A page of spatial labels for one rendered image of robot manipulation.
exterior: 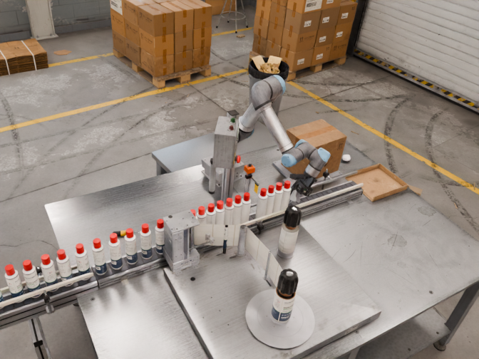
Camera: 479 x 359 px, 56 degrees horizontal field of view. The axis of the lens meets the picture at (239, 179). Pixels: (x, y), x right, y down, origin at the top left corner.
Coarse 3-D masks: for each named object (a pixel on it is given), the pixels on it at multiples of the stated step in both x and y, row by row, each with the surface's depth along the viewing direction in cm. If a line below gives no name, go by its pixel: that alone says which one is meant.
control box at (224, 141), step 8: (224, 120) 215; (216, 128) 209; (224, 128) 209; (216, 136) 206; (224, 136) 205; (232, 136) 205; (216, 144) 208; (224, 144) 208; (232, 144) 207; (216, 152) 211; (224, 152) 211; (232, 152) 210; (216, 160) 214; (224, 160) 213; (232, 160) 214
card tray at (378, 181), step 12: (372, 168) 304; (384, 168) 303; (348, 180) 293; (360, 180) 294; (372, 180) 295; (384, 180) 296; (396, 180) 296; (372, 192) 285; (384, 192) 286; (396, 192) 287
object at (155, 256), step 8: (344, 184) 281; (352, 184) 282; (320, 192) 273; (328, 192) 274; (344, 192) 275; (304, 200) 266; (328, 200) 268; (304, 208) 260; (280, 216) 253; (256, 224) 246; (152, 248) 226; (152, 256) 222; (160, 256) 222; (128, 264) 217; (136, 264) 217; (112, 272) 212
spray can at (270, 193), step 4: (268, 188) 241; (272, 188) 240; (268, 192) 242; (272, 192) 241; (268, 196) 242; (272, 196) 242; (268, 200) 243; (272, 200) 244; (268, 204) 245; (272, 204) 246; (268, 208) 247; (272, 208) 249; (268, 212) 249
